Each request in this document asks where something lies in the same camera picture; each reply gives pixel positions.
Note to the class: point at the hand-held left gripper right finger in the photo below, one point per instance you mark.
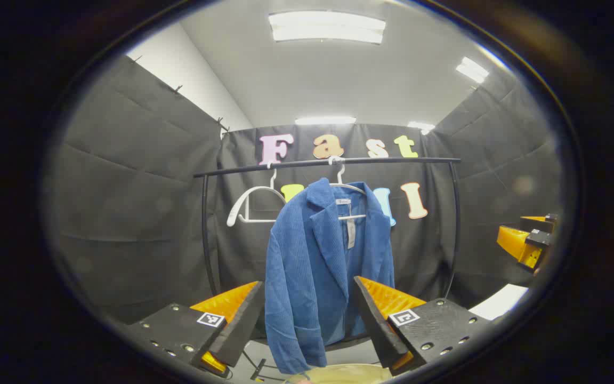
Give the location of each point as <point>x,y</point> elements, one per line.
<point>376,320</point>

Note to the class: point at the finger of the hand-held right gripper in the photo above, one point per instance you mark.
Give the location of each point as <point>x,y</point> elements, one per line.
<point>515,242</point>
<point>539,223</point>

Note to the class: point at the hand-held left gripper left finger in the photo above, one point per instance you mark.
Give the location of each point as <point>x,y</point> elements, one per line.
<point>243,325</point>

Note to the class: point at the beige laundry hamper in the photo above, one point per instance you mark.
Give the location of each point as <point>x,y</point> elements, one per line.
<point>349,375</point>

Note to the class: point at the white plastic hanger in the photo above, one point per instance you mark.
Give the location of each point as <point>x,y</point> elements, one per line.
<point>256,189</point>
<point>352,217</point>

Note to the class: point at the black metal clothes rack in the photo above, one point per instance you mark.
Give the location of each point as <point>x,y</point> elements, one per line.
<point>392,159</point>

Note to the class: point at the white board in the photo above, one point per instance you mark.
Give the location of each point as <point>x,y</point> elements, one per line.
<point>499,301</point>

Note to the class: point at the large ceiling light panel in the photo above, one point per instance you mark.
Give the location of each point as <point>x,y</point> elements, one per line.
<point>325,26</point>

